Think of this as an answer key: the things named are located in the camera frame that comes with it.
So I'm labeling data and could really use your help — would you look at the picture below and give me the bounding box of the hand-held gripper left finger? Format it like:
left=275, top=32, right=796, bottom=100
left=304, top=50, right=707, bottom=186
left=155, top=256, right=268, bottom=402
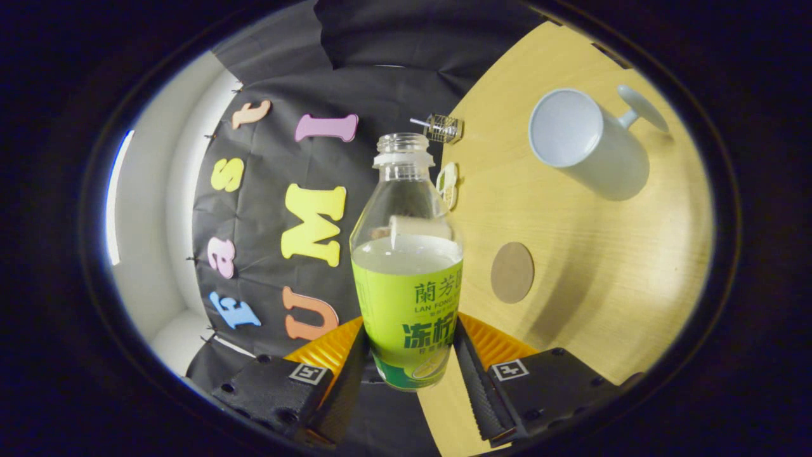
left=213, top=315, right=370, bottom=448

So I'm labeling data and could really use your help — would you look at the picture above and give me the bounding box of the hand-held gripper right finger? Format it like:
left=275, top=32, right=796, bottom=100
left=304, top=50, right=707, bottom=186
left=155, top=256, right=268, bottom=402
left=452, top=311, right=645, bottom=448

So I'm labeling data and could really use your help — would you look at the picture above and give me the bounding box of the green label juice bottle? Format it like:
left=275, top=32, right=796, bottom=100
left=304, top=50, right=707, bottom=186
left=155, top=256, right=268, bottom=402
left=350, top=132, right=464, bottom=392

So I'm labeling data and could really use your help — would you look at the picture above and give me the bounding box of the round brown coaster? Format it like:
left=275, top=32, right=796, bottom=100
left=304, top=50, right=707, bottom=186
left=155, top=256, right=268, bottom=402
left=490, top=242, right=535, bottom=305

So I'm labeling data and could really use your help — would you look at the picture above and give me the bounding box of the pale blue cup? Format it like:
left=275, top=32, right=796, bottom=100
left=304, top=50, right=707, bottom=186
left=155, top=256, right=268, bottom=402
left=528, top=85, right=669, bottom=202

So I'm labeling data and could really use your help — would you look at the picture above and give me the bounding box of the wooden table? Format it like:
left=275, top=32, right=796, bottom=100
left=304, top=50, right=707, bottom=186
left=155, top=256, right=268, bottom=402
left=416, top=21, right=716, bottom=457

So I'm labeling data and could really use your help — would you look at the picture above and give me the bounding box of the white divided food tray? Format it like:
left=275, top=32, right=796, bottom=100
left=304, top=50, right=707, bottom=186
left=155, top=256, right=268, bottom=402
left=436, top=162, right=459, bottom=210

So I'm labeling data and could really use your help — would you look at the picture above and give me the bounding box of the wire mesh holder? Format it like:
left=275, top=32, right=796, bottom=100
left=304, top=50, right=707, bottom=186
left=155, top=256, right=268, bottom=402
left=424, top=114, right=464, bottom=144

